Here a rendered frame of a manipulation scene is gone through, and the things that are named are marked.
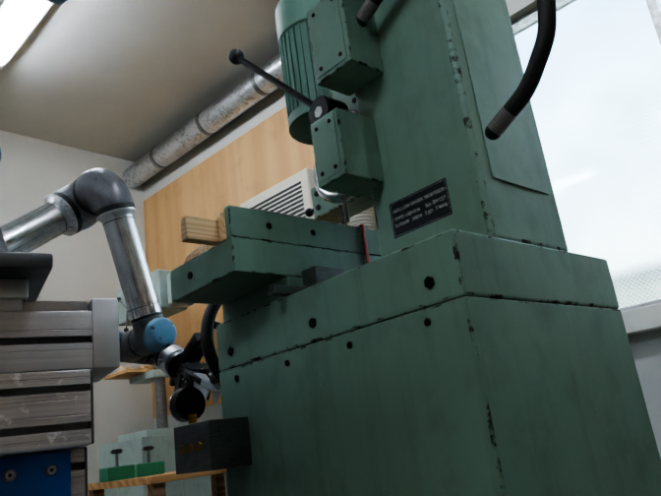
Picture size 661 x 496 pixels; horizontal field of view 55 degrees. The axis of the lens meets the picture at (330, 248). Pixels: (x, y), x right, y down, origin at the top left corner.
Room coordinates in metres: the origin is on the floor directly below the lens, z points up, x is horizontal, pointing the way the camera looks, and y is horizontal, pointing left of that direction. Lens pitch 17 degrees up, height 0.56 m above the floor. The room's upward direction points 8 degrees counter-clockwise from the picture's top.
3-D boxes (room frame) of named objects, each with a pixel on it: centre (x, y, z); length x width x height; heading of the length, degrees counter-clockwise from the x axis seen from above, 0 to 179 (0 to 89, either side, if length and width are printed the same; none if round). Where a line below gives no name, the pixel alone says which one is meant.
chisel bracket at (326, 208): (1.21, -0.05, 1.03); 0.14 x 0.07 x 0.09; 44
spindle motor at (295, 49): (1.22, -0.03, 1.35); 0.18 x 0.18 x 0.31
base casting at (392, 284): (1.13, -0.12, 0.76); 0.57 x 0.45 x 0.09; 44
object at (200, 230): (1.16, 0.03, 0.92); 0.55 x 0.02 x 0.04; 134
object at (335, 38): (0.96, -0.07, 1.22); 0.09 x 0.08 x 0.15; 44
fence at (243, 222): (1.19, -0.05, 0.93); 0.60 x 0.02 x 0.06; 134
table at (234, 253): (1.29, 0.05, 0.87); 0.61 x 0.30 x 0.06; 134
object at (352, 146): (0.98, -0.05, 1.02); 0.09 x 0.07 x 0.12; 134
